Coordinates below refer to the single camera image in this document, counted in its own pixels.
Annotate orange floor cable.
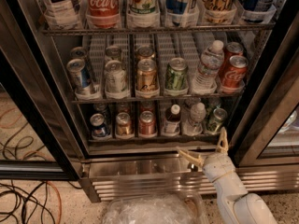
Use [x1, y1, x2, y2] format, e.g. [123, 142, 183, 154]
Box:
[0, 180, 64, 224]

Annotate red can bottom shelf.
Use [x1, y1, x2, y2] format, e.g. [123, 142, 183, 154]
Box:
[138, 111, 157, 137]

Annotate clear plastic bin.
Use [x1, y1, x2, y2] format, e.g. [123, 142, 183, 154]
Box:
[101, 190, 209, 224]

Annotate red Coca-Cola can rear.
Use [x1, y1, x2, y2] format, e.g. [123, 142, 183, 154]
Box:
[218, 42, 244, 75]

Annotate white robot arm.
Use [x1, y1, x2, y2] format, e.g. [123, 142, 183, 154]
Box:
[177, 127, 278, 224]

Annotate red Coca-Cola can front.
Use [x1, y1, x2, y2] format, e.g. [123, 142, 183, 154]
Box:
[220, 55, 249, 93]

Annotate red coca-cola can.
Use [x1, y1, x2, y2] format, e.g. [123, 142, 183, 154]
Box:
[220, 55, 249, 93]
[218, 42, 244, 75]

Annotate gold soda can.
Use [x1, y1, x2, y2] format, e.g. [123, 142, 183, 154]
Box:
[135, 45, 155, 61]
[135, 59, 159, 98]

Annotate blue silver can front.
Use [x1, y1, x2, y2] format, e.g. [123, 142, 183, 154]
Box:
[66, 58, 96, 98]

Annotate blue silver can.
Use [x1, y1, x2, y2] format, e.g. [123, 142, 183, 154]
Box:
[70, 47, 93, 76]
[66, 58, 96, 98]

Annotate white soda can rear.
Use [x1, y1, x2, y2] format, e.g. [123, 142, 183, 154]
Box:
[105, 45, 122, 63]

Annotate left glass fridge door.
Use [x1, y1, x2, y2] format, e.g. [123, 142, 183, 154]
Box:
[0, 0, 84, 180]

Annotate green soda can middle shelf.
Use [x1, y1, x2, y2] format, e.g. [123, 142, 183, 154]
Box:
[164, 58, 189, 96]

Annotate clear water bottle bottom shelf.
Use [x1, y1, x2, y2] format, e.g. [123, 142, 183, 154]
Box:
[183, 102, 206, 136]

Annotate blue label bottle top shelf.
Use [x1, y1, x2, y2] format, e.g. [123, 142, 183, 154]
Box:
[165, 0, 197, 27]

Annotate dark blue bottle top shelf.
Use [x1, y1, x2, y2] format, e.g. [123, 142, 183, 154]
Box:
[239, 0, 276, 23]

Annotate gold label bottle top shelf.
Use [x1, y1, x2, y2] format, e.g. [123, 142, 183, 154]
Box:
[202, 0, 235, 24]

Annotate brown juice bottle white cap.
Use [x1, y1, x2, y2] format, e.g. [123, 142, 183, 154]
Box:
[162, 105, 181, 136]

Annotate blue silver can rear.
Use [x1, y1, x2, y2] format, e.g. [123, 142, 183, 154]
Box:
[70, 47, 93, 76]

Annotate black floor cables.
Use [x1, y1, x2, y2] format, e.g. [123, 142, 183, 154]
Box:
[0, 180, 83, 224]

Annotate green white soda bottle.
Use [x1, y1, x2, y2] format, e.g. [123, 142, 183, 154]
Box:
[127, 0, 160, 28]

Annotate gold soda can rear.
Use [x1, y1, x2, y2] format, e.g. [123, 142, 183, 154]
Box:
[135, 45, 155, 61]

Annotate white soda can front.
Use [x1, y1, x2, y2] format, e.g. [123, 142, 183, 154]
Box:
[104, 60, 128, 99]

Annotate red Coca-Cola bottle top shelf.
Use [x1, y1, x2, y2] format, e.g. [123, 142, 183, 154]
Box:
[87, 0, 119, 28]

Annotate white tea bottle top shelf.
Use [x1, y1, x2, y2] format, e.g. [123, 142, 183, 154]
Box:
[43, 0, 82, 30]

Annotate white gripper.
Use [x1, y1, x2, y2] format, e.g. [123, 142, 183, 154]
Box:
[177, 127, 236, 182]

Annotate clear water bottle shelf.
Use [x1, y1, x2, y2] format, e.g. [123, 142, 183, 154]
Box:
[192, 40, 224, 94]
[183, 102, 206, 136]

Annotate right glass fridge door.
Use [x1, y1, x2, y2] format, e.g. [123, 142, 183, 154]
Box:
[230, 16, 299, 168]

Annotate glass fridge door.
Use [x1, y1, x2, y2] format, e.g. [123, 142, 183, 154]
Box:
[0, 0, 84, 180]
[230, 16, 299, 168]

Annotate steel fridge base grille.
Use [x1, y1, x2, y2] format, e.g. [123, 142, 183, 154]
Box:
[79, 154, 299, 203]

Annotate gold soda can front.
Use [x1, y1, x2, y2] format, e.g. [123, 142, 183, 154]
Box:
[135, 59, 159, 98]

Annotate gold can bottom shelf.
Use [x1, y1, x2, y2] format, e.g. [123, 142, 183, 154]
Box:
[116, 112, 133, 138]

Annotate green can bottom shelf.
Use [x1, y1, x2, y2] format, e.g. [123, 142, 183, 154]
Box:
[205, 108, 227, 135]

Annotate blue can bottom shelf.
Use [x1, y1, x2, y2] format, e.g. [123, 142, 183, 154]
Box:
[90, 113, 110, 140]

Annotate white soda can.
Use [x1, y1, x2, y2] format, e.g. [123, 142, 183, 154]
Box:
[104, 60, 128, 99]
[105, 45, 122, 63]

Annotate clear water bottle middle shelf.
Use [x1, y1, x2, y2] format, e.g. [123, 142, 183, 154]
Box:
[192, 40, 224, 94]

